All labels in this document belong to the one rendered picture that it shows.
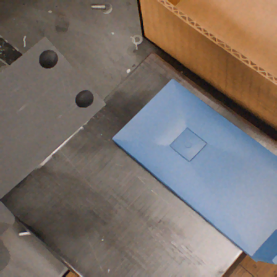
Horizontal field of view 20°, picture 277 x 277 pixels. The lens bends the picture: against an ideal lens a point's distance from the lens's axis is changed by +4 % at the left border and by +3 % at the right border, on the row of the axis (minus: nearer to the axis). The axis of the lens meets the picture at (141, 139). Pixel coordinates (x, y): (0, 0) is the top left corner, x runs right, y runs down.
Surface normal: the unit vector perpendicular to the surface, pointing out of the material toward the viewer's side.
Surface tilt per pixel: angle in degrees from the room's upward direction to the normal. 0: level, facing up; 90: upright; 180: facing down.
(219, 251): 0
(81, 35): 0
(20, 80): 29
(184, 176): 0
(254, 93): 90
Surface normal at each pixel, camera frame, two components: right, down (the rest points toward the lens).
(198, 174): -0.09, -0.42
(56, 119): 0.34, -0.16
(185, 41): -0.67, 0.70
